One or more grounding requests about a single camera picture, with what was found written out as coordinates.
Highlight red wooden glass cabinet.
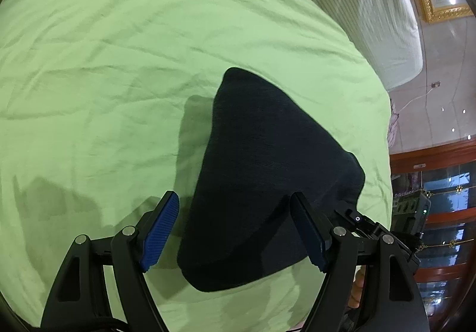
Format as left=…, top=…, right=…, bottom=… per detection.
left=391, top=137, right=475, bottom=331

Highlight dark navy pants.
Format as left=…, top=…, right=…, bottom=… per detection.
left=178, top=68, right=365, bottom=292

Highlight light green bed sheet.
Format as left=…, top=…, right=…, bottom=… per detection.
left=1, top=0, right=392, bottom=326

